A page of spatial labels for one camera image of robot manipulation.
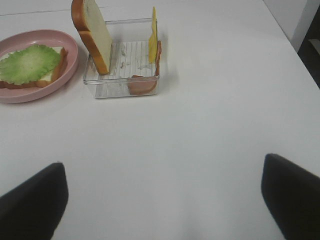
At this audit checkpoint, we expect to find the yellow cheese slice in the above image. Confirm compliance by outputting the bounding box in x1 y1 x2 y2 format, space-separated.
148 7 158 64

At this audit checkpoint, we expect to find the right clear plastic tray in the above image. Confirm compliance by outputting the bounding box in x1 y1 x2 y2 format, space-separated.
83 18 158 99

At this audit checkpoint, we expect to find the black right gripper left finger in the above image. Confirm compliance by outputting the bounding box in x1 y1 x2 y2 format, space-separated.
0 162 69 240

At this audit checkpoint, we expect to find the bread slice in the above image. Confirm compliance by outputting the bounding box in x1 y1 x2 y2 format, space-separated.
71 0 112 75
0 44 69 90

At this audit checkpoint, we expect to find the green lettuce leaf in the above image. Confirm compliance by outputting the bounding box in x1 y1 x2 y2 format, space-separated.
0 44 62 85

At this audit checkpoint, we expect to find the dark furniture beside table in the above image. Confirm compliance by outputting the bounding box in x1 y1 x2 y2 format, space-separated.
298 8 320 87

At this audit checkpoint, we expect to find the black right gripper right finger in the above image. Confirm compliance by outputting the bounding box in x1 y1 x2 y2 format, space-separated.
261 153 320 240

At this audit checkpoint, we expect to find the pink round plate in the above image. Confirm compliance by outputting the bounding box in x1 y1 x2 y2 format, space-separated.
0 29 79 103

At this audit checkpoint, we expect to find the bacon strip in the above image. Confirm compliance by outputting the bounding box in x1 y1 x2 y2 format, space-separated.
127 40 162 96

